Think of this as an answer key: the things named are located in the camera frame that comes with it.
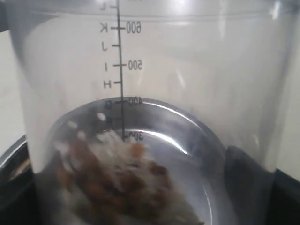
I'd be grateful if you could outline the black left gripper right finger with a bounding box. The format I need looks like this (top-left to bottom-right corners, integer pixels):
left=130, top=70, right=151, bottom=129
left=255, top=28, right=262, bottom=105
left=224, top=146, right=300, bottom=225

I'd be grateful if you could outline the brown pellet food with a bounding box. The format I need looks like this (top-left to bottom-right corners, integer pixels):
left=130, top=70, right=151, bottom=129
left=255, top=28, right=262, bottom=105
left=54, top=113, right=203, bottom=225

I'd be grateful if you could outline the clear plastic shaker bottle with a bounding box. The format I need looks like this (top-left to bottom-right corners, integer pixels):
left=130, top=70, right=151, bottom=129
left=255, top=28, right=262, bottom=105
left=5, top=0, right=299, bottom=225

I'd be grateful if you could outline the round stainless steel plate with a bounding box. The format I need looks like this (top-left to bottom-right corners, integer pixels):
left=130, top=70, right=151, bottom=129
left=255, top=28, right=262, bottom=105
left=0, top=96, right=232, bottom=225

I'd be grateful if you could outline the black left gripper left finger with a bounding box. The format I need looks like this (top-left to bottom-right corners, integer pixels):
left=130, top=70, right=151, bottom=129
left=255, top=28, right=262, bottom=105
left=0, top=135, right=38, bottom=225

